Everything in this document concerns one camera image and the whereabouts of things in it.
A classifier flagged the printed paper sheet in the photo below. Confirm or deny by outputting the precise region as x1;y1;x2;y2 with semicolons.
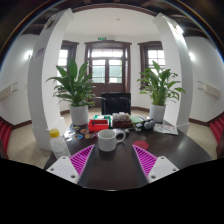
153;123;178;135

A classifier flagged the red plastic box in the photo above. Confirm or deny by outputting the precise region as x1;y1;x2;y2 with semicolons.
88;119;109;132

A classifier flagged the left potted green plant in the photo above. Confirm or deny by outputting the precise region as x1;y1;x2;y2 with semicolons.
48;59;97;126

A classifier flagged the green book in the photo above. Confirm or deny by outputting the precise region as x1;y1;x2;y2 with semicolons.
129;115;143;124

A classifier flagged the colourful sticker sheet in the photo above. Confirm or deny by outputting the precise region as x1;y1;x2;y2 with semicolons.
73;126;97;140

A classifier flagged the red round coaster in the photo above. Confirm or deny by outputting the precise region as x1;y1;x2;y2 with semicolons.
133;141;149;150

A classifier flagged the brown wooden double door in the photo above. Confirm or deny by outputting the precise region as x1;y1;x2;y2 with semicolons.
85;40;131;97

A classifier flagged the black round gadget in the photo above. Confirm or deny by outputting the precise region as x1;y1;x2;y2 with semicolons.
142;119;155;130

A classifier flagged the white speckled ceramic mug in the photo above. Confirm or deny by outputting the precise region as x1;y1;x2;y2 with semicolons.
98;129;126;152

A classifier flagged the clear bottle yellow cap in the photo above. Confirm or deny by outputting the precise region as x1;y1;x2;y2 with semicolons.
49;129;70;159

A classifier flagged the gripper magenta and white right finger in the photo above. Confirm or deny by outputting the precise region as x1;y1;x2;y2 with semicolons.
132;145;178;183

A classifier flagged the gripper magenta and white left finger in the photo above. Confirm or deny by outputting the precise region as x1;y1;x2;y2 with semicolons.
47;145;95;184

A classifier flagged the right potted green plant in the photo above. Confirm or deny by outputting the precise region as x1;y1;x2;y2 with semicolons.
137;61;185;123

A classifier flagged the black office chair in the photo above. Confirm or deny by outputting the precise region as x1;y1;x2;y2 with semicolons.
101;92;131;115

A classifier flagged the potted green plant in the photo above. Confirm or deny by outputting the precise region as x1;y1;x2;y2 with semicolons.
48;59;97;126
137;61;185;123

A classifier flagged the dark basket with white items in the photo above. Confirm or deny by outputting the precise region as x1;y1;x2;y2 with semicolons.
112;112;132;128

